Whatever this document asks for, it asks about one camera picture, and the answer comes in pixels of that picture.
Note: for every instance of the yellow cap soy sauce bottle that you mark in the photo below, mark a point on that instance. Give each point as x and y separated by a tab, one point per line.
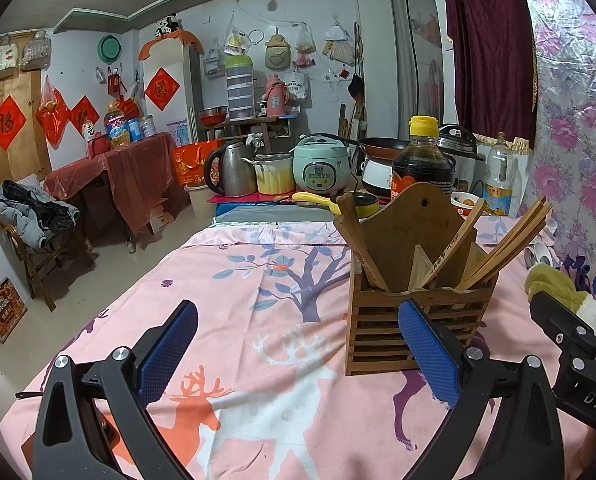
420	170

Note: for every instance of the plain cardboard box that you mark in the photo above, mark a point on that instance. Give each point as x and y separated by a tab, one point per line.
162	220

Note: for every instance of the olive plush mitten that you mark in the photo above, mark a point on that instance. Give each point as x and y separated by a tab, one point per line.
547	280

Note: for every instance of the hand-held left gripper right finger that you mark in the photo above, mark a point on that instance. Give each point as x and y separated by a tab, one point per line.
427	355

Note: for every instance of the grey stacked steamer green lid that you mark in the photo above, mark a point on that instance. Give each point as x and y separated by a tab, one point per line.
239	90

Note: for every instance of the panda plush toy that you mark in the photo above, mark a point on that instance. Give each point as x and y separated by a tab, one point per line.
167	25

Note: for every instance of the yellow cooking pot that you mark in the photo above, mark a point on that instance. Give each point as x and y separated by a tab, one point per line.
273	177

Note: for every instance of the pink deer print tablecloth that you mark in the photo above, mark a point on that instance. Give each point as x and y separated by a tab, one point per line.
258	320

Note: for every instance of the dark red curtain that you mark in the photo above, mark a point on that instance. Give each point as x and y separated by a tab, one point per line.
487	50

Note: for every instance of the clear oil bottle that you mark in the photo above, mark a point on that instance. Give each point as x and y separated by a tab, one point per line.
497	180

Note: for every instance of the red gift bag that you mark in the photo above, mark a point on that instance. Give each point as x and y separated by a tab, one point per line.
193	162

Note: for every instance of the red basin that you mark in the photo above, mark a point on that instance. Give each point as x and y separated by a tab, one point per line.
213	117

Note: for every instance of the blue tin can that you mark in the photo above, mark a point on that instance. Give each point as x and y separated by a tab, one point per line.
135	130

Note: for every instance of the green wall basin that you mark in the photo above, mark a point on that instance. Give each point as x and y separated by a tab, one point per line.
109	49

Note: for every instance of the wooden slatted utensil holder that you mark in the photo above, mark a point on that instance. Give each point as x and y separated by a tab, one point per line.
402	230

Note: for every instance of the steel electric kettle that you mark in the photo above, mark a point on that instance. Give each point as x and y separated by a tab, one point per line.
233	170

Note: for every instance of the wooden chair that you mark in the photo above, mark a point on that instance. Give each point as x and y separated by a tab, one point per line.
38	280

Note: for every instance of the yellow cooking oil jug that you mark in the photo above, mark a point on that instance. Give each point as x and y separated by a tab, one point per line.
117	130

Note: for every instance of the red hanging plastic bag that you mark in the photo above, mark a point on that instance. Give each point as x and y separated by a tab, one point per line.
53	115

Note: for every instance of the white refrigerator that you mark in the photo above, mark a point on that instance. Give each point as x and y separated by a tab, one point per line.
175	60

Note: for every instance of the red diamond paper decoration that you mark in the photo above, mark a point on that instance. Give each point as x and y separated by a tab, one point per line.
84	112
162	88
5	122

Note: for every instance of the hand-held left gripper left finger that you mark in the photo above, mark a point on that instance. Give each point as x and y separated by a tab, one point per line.
170	347

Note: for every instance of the floral plastic-covered sheet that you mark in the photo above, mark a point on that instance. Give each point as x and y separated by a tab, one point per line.
577	135

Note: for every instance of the white ceramic spoon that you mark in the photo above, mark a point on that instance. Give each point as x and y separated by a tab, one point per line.
543	255

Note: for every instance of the pink thermos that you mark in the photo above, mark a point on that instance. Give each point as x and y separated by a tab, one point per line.
276	95

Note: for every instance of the beige hanging pouch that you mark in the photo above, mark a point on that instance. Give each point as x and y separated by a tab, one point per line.
278	55

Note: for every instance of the silver tin can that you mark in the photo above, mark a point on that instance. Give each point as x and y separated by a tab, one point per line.
149	126

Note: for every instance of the small yellow pan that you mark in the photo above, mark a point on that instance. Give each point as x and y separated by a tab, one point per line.
318	201

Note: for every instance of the pile of wooden chopsticks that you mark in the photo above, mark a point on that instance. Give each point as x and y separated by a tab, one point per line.
512	242

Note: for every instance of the grey jacket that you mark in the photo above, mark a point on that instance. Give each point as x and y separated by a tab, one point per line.
23	210

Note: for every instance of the colourful cardboard box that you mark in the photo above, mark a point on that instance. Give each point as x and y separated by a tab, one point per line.
3	310

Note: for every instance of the wooden door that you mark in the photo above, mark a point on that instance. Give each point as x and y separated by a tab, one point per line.
23	170

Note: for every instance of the red frying pan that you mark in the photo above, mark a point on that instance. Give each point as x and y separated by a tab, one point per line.
385	149

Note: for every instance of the white hanging tote bag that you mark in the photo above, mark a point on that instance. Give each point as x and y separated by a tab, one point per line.
36	52
1	60

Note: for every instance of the red cloth covered table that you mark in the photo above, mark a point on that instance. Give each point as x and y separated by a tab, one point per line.
128	175

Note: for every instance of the small food bowl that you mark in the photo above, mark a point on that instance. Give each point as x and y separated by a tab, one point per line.
465	202

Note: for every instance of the mint rice cooker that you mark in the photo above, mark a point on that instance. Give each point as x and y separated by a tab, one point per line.
323	165

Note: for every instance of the white bucket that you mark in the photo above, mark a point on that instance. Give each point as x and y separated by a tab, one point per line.
200	205

